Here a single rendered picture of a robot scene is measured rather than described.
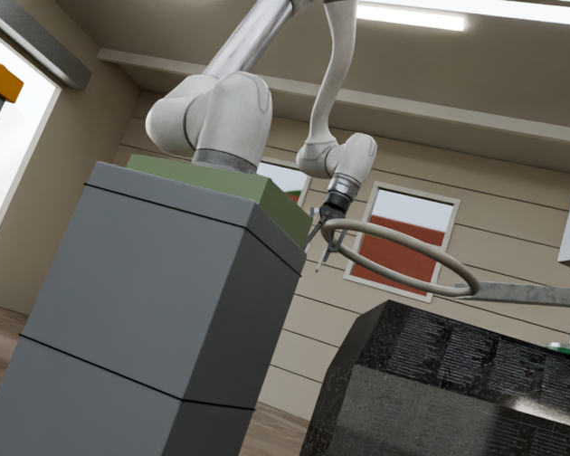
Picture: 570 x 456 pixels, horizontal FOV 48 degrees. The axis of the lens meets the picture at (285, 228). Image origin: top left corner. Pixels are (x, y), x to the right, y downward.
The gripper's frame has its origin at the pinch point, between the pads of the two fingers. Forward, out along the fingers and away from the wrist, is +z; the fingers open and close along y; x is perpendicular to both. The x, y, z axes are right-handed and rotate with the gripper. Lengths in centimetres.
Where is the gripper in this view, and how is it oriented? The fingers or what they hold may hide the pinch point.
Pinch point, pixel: (312, 258)
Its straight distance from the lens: 187.8
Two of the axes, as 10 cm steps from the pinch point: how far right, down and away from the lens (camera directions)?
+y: 9.1, 3.9, -1.4
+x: 0.4, 2.5, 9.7
